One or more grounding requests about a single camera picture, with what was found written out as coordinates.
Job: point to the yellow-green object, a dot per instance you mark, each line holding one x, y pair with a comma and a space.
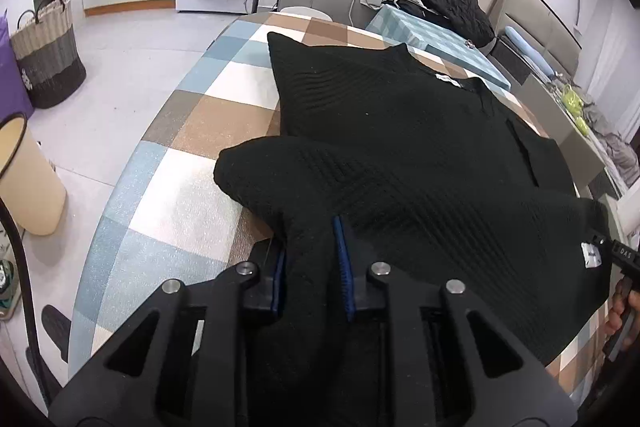
571, 98

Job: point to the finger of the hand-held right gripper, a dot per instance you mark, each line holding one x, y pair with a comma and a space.
597, 241

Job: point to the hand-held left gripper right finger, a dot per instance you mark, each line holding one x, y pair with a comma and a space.
345, 277

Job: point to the green patterned object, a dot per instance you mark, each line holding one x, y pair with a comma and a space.
7, 287

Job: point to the beige chair back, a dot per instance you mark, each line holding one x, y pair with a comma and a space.
600, 189

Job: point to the purple bag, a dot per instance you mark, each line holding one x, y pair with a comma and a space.
10, 82

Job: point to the black slipper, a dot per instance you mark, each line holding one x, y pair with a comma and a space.
55, 327

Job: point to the white round stool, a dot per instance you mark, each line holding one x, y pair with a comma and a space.
305, 11

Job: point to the light blue pillow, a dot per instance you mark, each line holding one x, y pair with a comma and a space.
525, 47

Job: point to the woven laundry basket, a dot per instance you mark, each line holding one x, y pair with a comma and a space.
47, 57

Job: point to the plaid tablecloth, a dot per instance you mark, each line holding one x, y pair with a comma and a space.
175, 217

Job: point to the cream waste bin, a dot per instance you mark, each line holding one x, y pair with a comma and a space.
30, 187

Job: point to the person's right hand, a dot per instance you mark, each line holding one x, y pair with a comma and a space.
612, 322

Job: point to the black knit sweater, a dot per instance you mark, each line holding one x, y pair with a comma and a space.
400, 147

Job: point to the white curtain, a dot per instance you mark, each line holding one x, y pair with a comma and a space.
615, 57

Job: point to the teal plaid cloth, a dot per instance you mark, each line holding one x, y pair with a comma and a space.
425, 32

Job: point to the black quilted jacket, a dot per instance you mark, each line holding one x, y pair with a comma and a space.
450, 2

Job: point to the grey crumpled cloth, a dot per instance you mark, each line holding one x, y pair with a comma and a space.
615, 147

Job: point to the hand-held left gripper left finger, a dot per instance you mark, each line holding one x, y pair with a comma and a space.
278, 283

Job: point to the beige side table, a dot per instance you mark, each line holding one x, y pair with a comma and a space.
555, 122

